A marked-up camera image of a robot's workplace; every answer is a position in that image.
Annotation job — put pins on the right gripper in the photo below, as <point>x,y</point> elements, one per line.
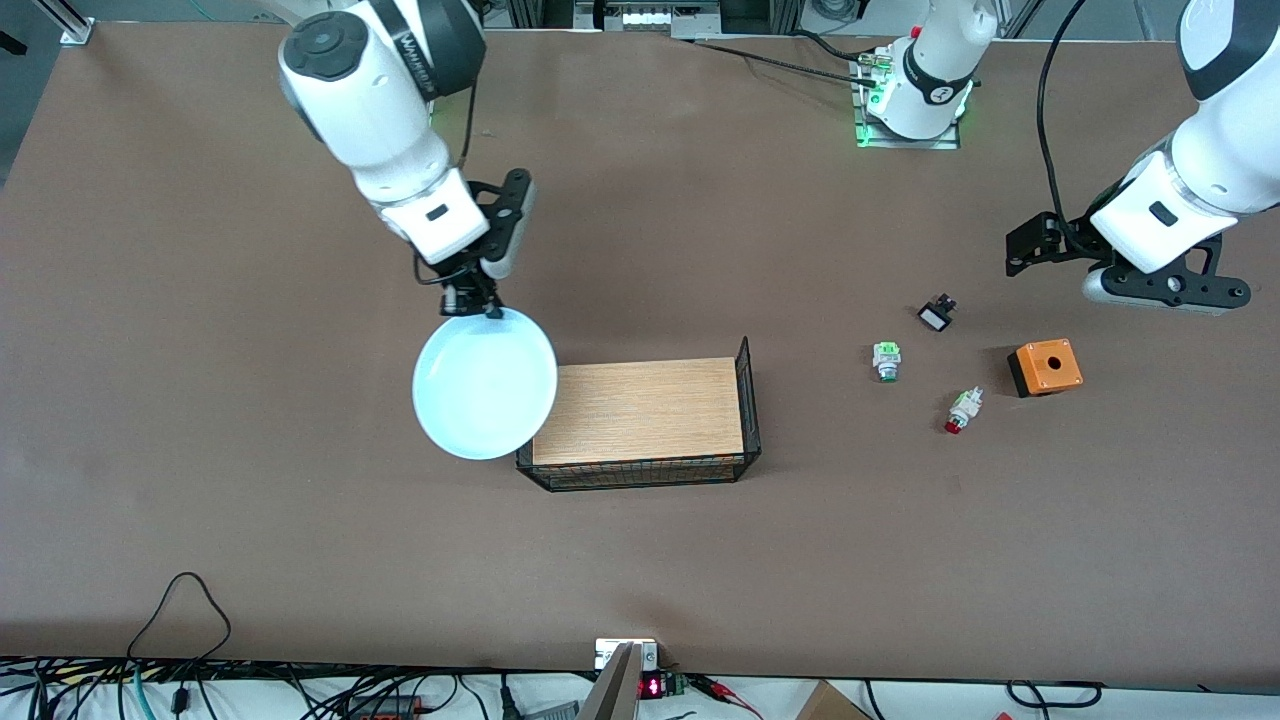
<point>463,279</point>

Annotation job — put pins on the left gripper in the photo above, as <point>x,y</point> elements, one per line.
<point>1062,243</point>

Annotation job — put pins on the light blue round plate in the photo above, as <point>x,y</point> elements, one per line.
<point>485,385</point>

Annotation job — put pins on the red push button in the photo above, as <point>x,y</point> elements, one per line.
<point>964,410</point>

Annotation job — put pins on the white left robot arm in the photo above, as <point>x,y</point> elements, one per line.
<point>1230,150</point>

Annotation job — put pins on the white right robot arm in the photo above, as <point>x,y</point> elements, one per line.
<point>370,90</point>

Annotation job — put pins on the orange black button box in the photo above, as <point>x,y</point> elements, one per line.
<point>1048,366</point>

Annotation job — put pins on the green push button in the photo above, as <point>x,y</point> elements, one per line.
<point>886,358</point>

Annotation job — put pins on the orange black power strip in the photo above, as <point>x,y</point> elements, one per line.
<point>385,708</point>

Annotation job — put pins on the red digit display module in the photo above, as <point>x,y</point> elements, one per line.
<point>652,687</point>

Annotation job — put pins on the red probe lead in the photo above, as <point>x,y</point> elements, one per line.
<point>725,690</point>

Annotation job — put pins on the aluminium corner profile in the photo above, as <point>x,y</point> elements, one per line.
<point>70,22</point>

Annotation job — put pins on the brown cardboard box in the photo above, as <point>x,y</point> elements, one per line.
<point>830,705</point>

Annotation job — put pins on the black white rocker switch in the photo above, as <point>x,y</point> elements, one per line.
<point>936,316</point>

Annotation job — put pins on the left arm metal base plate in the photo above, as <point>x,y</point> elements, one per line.
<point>905,143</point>

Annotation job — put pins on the aluminium frame with white light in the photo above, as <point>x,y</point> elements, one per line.
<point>650,18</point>

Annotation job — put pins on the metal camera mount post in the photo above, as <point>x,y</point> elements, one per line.
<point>620,685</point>

